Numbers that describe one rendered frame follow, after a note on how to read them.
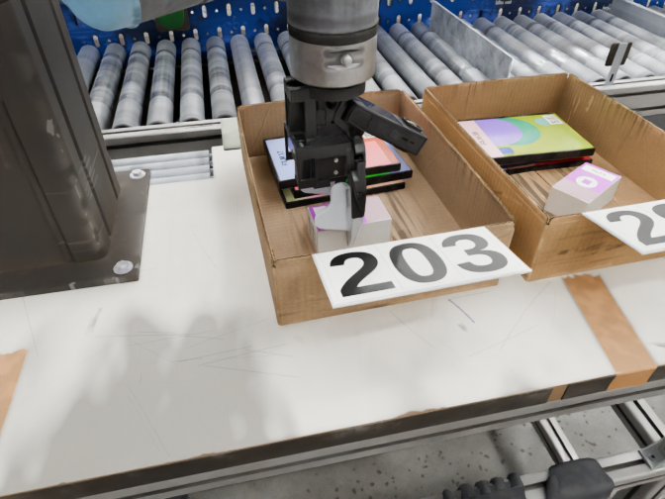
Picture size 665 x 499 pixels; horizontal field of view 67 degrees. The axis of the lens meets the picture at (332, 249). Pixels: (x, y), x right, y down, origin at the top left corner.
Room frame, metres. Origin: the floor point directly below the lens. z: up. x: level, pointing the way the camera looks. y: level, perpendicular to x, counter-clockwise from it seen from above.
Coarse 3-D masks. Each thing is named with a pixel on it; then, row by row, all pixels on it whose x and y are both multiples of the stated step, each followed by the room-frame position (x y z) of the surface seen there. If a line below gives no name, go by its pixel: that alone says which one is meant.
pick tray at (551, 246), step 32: (448, 96) 0.83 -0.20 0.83; (480, 96) 0.84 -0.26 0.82; (512, 96) 0.86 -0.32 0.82; (544, 96) 0.87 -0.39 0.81; (576, 96) 0.85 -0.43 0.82; (608, 96) 0.78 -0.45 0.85; (448, 128) 0.71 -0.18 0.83; (576, 128) 0.82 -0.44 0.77; (608, 128) 0.75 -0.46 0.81; (640, 128) 0.70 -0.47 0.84; (480, 160) 0.60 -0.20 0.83; (608, 160) 0.73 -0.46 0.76; (640, 160) 0.67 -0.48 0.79; (512, 192) 0.52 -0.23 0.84; (544, 192) 0.63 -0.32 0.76; (640, 192) 0.64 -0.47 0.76; (544, 224) 0.45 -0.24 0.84; (576, 224) 0.46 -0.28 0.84; (544, 256) 0.45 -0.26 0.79; (576, 256) 0.46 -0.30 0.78; (608, 256) 0.48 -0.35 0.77; (640, 256) 0.49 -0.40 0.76
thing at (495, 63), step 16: (432, 0) 1.52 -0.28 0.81; (432, 16) 1.51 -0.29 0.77; (448, 16) 1.40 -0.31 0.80; (448, 32) 1.39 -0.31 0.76; (464, 32) 1.30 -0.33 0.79; (464, 48) 1.29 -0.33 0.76; (480, 48) 1.21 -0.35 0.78; (496, 48) 1.14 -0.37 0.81; (480, 64) 1.19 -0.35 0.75; (496, 64) 1.13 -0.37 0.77
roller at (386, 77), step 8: (376, 56) 1.24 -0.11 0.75; (376, 64) 1.20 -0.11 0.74; (384, 64) 1.19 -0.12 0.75; (376, 72) 1.18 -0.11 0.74; (384, 72) 1.15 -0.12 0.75; (392, 72) 1.14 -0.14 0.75; (376, 80) 1.17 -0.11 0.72; (384, 80) 1.12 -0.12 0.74; (392, 80) 1.10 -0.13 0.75; (400, 80) 1.10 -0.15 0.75; (384, 88) 1.10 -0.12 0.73; (392, 88) 1.07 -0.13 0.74; (400, 88) 1.05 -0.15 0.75; (408, 88) 1.06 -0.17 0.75; (416, 96) 1.02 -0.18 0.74
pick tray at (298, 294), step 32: (384, 96) 0.80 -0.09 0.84; (256, 128) 0.75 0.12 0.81; (256, 160) 0.73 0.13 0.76; (416, 160) 0.72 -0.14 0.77; (448, 160) 0.62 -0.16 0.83; (256, 192) 0.50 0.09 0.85; (384, 192) 0.64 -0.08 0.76; (416, 192) 0.64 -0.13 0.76; (448, 192) 0.60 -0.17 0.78; (480, 192) 0.52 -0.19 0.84; (256, 224) 0.54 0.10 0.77; (288, 224) 0.56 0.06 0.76; (416, 224) 0.56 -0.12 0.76; (448, 224) 0.56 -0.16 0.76; (480, 224) 0.51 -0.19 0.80; (512, 224) 0.44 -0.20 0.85; (288, 256) 0.49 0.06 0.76; (288, 288) 0.38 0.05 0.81; (320, 288) 0.39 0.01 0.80; (448, 288) 0.43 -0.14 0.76; (288, 320) 0.38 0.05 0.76
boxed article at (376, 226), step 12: (372, 204) 0.55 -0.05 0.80; (312, 216) 0.52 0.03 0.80; (372, 216) 0.52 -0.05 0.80; (384, 216) 0.52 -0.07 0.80; (312, 228) 0.52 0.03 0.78; (372, 228) 0.51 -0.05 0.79; (384, 228) 0.51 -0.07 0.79; (312, 240) 0.52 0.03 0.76; (324, 240) 0.49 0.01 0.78; (336, 240) 0.50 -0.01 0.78; (360, 240) 0.51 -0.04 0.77; (372, 240) 0.51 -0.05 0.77; (384, 240) 0.51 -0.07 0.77
